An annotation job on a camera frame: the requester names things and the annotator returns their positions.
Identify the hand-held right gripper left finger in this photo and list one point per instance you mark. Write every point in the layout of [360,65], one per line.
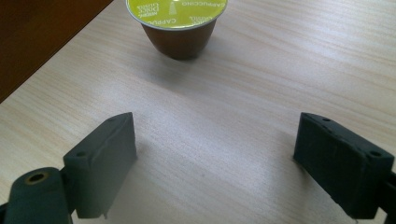
[102,168]

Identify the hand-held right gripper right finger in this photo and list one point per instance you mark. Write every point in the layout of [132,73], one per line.
[339,161]

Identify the green-lidded brown coffee capsule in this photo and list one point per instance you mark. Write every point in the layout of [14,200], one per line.
[179,34]

